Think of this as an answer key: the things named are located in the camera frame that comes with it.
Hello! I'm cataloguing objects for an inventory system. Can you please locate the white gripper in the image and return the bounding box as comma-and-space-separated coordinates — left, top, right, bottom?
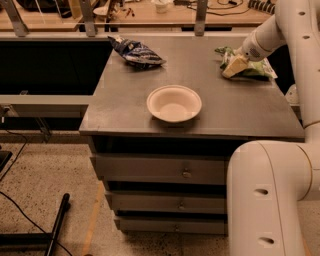
222, 30, 273, 78

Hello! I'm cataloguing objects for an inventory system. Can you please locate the green jalapeno chip bag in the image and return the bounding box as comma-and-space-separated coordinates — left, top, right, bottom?
215, 46, 277, 79

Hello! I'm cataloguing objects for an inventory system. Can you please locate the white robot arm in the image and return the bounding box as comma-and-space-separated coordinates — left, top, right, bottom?
223, 0, 320, 256

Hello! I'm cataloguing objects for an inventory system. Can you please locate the white paper bowl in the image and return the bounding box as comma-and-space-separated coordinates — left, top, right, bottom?
146, 85, 202, 123

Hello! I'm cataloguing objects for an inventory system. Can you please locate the blue chip bag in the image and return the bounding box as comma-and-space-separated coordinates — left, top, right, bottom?
108, 36, 165, 69

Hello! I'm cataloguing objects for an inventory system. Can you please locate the clear sanitizer bottle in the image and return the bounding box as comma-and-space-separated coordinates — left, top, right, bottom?
285, 84, 299, 104

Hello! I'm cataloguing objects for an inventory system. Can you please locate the white cup on workbench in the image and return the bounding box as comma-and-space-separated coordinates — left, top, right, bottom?
154, 0, 170, 14

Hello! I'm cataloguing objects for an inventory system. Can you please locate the grey drawer cabinet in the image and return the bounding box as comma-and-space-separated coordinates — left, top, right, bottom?
80, 33, 304, 234

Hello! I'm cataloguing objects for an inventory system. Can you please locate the top grey drawer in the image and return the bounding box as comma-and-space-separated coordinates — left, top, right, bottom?
94, 154, 226, 185

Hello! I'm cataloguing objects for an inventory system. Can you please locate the grey drawer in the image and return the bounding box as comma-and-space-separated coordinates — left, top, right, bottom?
94, 154, 226, 185
114, 216, 228, 235
106, 191, 226, 214

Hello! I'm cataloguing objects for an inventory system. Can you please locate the bottom grey drawer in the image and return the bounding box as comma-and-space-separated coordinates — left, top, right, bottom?
114, 216, 228, 235

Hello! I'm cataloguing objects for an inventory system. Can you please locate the middle grey drawer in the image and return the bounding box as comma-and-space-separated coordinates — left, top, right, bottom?
106, 191, 226, 214

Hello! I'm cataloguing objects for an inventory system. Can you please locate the wooden background workbench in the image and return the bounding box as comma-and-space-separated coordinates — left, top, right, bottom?
12, 0, 270, 32

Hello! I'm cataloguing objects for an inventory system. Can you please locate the black stand leg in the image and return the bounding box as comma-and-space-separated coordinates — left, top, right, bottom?
0, 193, 71, 256

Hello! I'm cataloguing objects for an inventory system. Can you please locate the black ribbed handle tool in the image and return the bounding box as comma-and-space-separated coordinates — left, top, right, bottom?
248, 0, 275, 15

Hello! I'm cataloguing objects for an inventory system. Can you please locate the grey metal side rail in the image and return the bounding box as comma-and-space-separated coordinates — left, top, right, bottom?
0, 95, 93, 118

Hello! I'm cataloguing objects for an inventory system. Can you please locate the black floor cable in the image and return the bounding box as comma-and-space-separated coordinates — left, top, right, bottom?
0, 129, 76, 256

